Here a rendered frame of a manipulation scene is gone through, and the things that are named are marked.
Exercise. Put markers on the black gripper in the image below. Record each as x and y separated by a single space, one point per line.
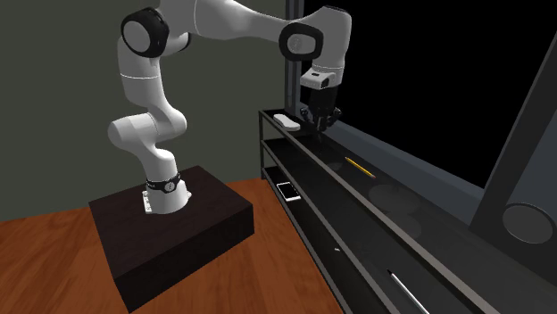
323 101

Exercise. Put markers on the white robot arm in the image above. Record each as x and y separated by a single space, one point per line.
143 91

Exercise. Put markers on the yellow pencil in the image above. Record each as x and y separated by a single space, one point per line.
360 167

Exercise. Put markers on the white smartphone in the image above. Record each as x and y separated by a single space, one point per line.
288 191

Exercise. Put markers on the black shelf unit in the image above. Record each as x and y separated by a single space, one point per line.
391 226

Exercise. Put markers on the dark robot stand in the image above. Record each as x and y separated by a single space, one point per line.
174 243

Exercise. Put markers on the silver pen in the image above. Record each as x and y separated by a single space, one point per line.
407 292

